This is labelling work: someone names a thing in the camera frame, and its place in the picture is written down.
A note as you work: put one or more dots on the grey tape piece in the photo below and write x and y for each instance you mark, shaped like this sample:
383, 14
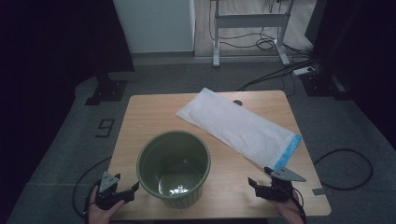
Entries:
319, 191

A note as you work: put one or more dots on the person's left hand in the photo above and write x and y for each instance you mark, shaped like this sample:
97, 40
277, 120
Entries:
99, 216

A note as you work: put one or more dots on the person's right hand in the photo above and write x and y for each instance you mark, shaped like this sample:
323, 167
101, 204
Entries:
291, 211

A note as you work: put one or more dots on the white cabinet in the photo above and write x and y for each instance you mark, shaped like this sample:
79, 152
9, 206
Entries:
155, 25

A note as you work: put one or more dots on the white metal desk frame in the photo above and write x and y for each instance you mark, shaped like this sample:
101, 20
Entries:
249, 20

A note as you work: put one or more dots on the white power strip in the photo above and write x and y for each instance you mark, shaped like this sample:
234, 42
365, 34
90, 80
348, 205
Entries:
303, 71

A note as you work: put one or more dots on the white plastic bag blue strip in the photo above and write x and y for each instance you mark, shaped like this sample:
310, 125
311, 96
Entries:
236, 127

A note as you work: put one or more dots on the dark curtain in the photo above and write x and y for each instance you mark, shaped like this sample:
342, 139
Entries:
46, 62
367, 46

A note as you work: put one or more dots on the green plastic bin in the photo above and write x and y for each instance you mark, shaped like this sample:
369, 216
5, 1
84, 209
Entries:
174, 155

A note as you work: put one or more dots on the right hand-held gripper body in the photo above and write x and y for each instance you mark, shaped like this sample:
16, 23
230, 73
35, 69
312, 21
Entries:
285, 174

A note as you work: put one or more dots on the black stand base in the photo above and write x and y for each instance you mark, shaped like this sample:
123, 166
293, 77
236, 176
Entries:
320, 85
109, 90

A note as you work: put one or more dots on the dark round table grommet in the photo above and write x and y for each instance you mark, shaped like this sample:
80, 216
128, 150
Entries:
238, 102

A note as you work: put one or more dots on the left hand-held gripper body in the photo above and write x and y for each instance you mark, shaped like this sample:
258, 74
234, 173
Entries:
107, 183

